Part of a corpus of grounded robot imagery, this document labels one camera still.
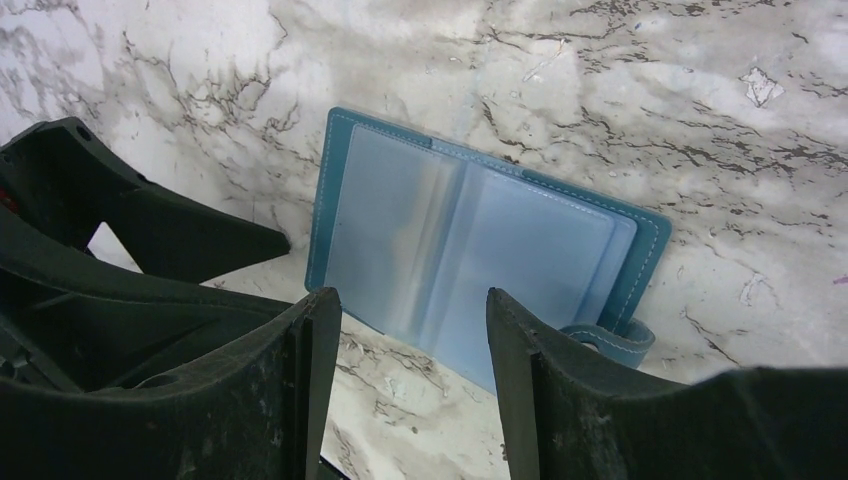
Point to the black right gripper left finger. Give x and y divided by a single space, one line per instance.
255 408

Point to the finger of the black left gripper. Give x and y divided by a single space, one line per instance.
71 322
60 179

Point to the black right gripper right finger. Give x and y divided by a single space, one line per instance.
568 412

